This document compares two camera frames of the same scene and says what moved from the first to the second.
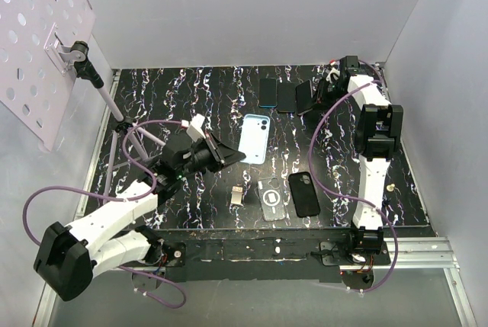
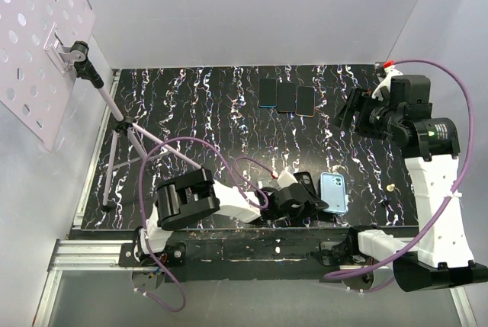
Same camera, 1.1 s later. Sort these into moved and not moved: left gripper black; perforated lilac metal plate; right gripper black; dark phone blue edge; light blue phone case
Moved: right gripper black; light blue phone case; left gripper black
Not moved: dark phone blue edge; perforated lilac metal plate
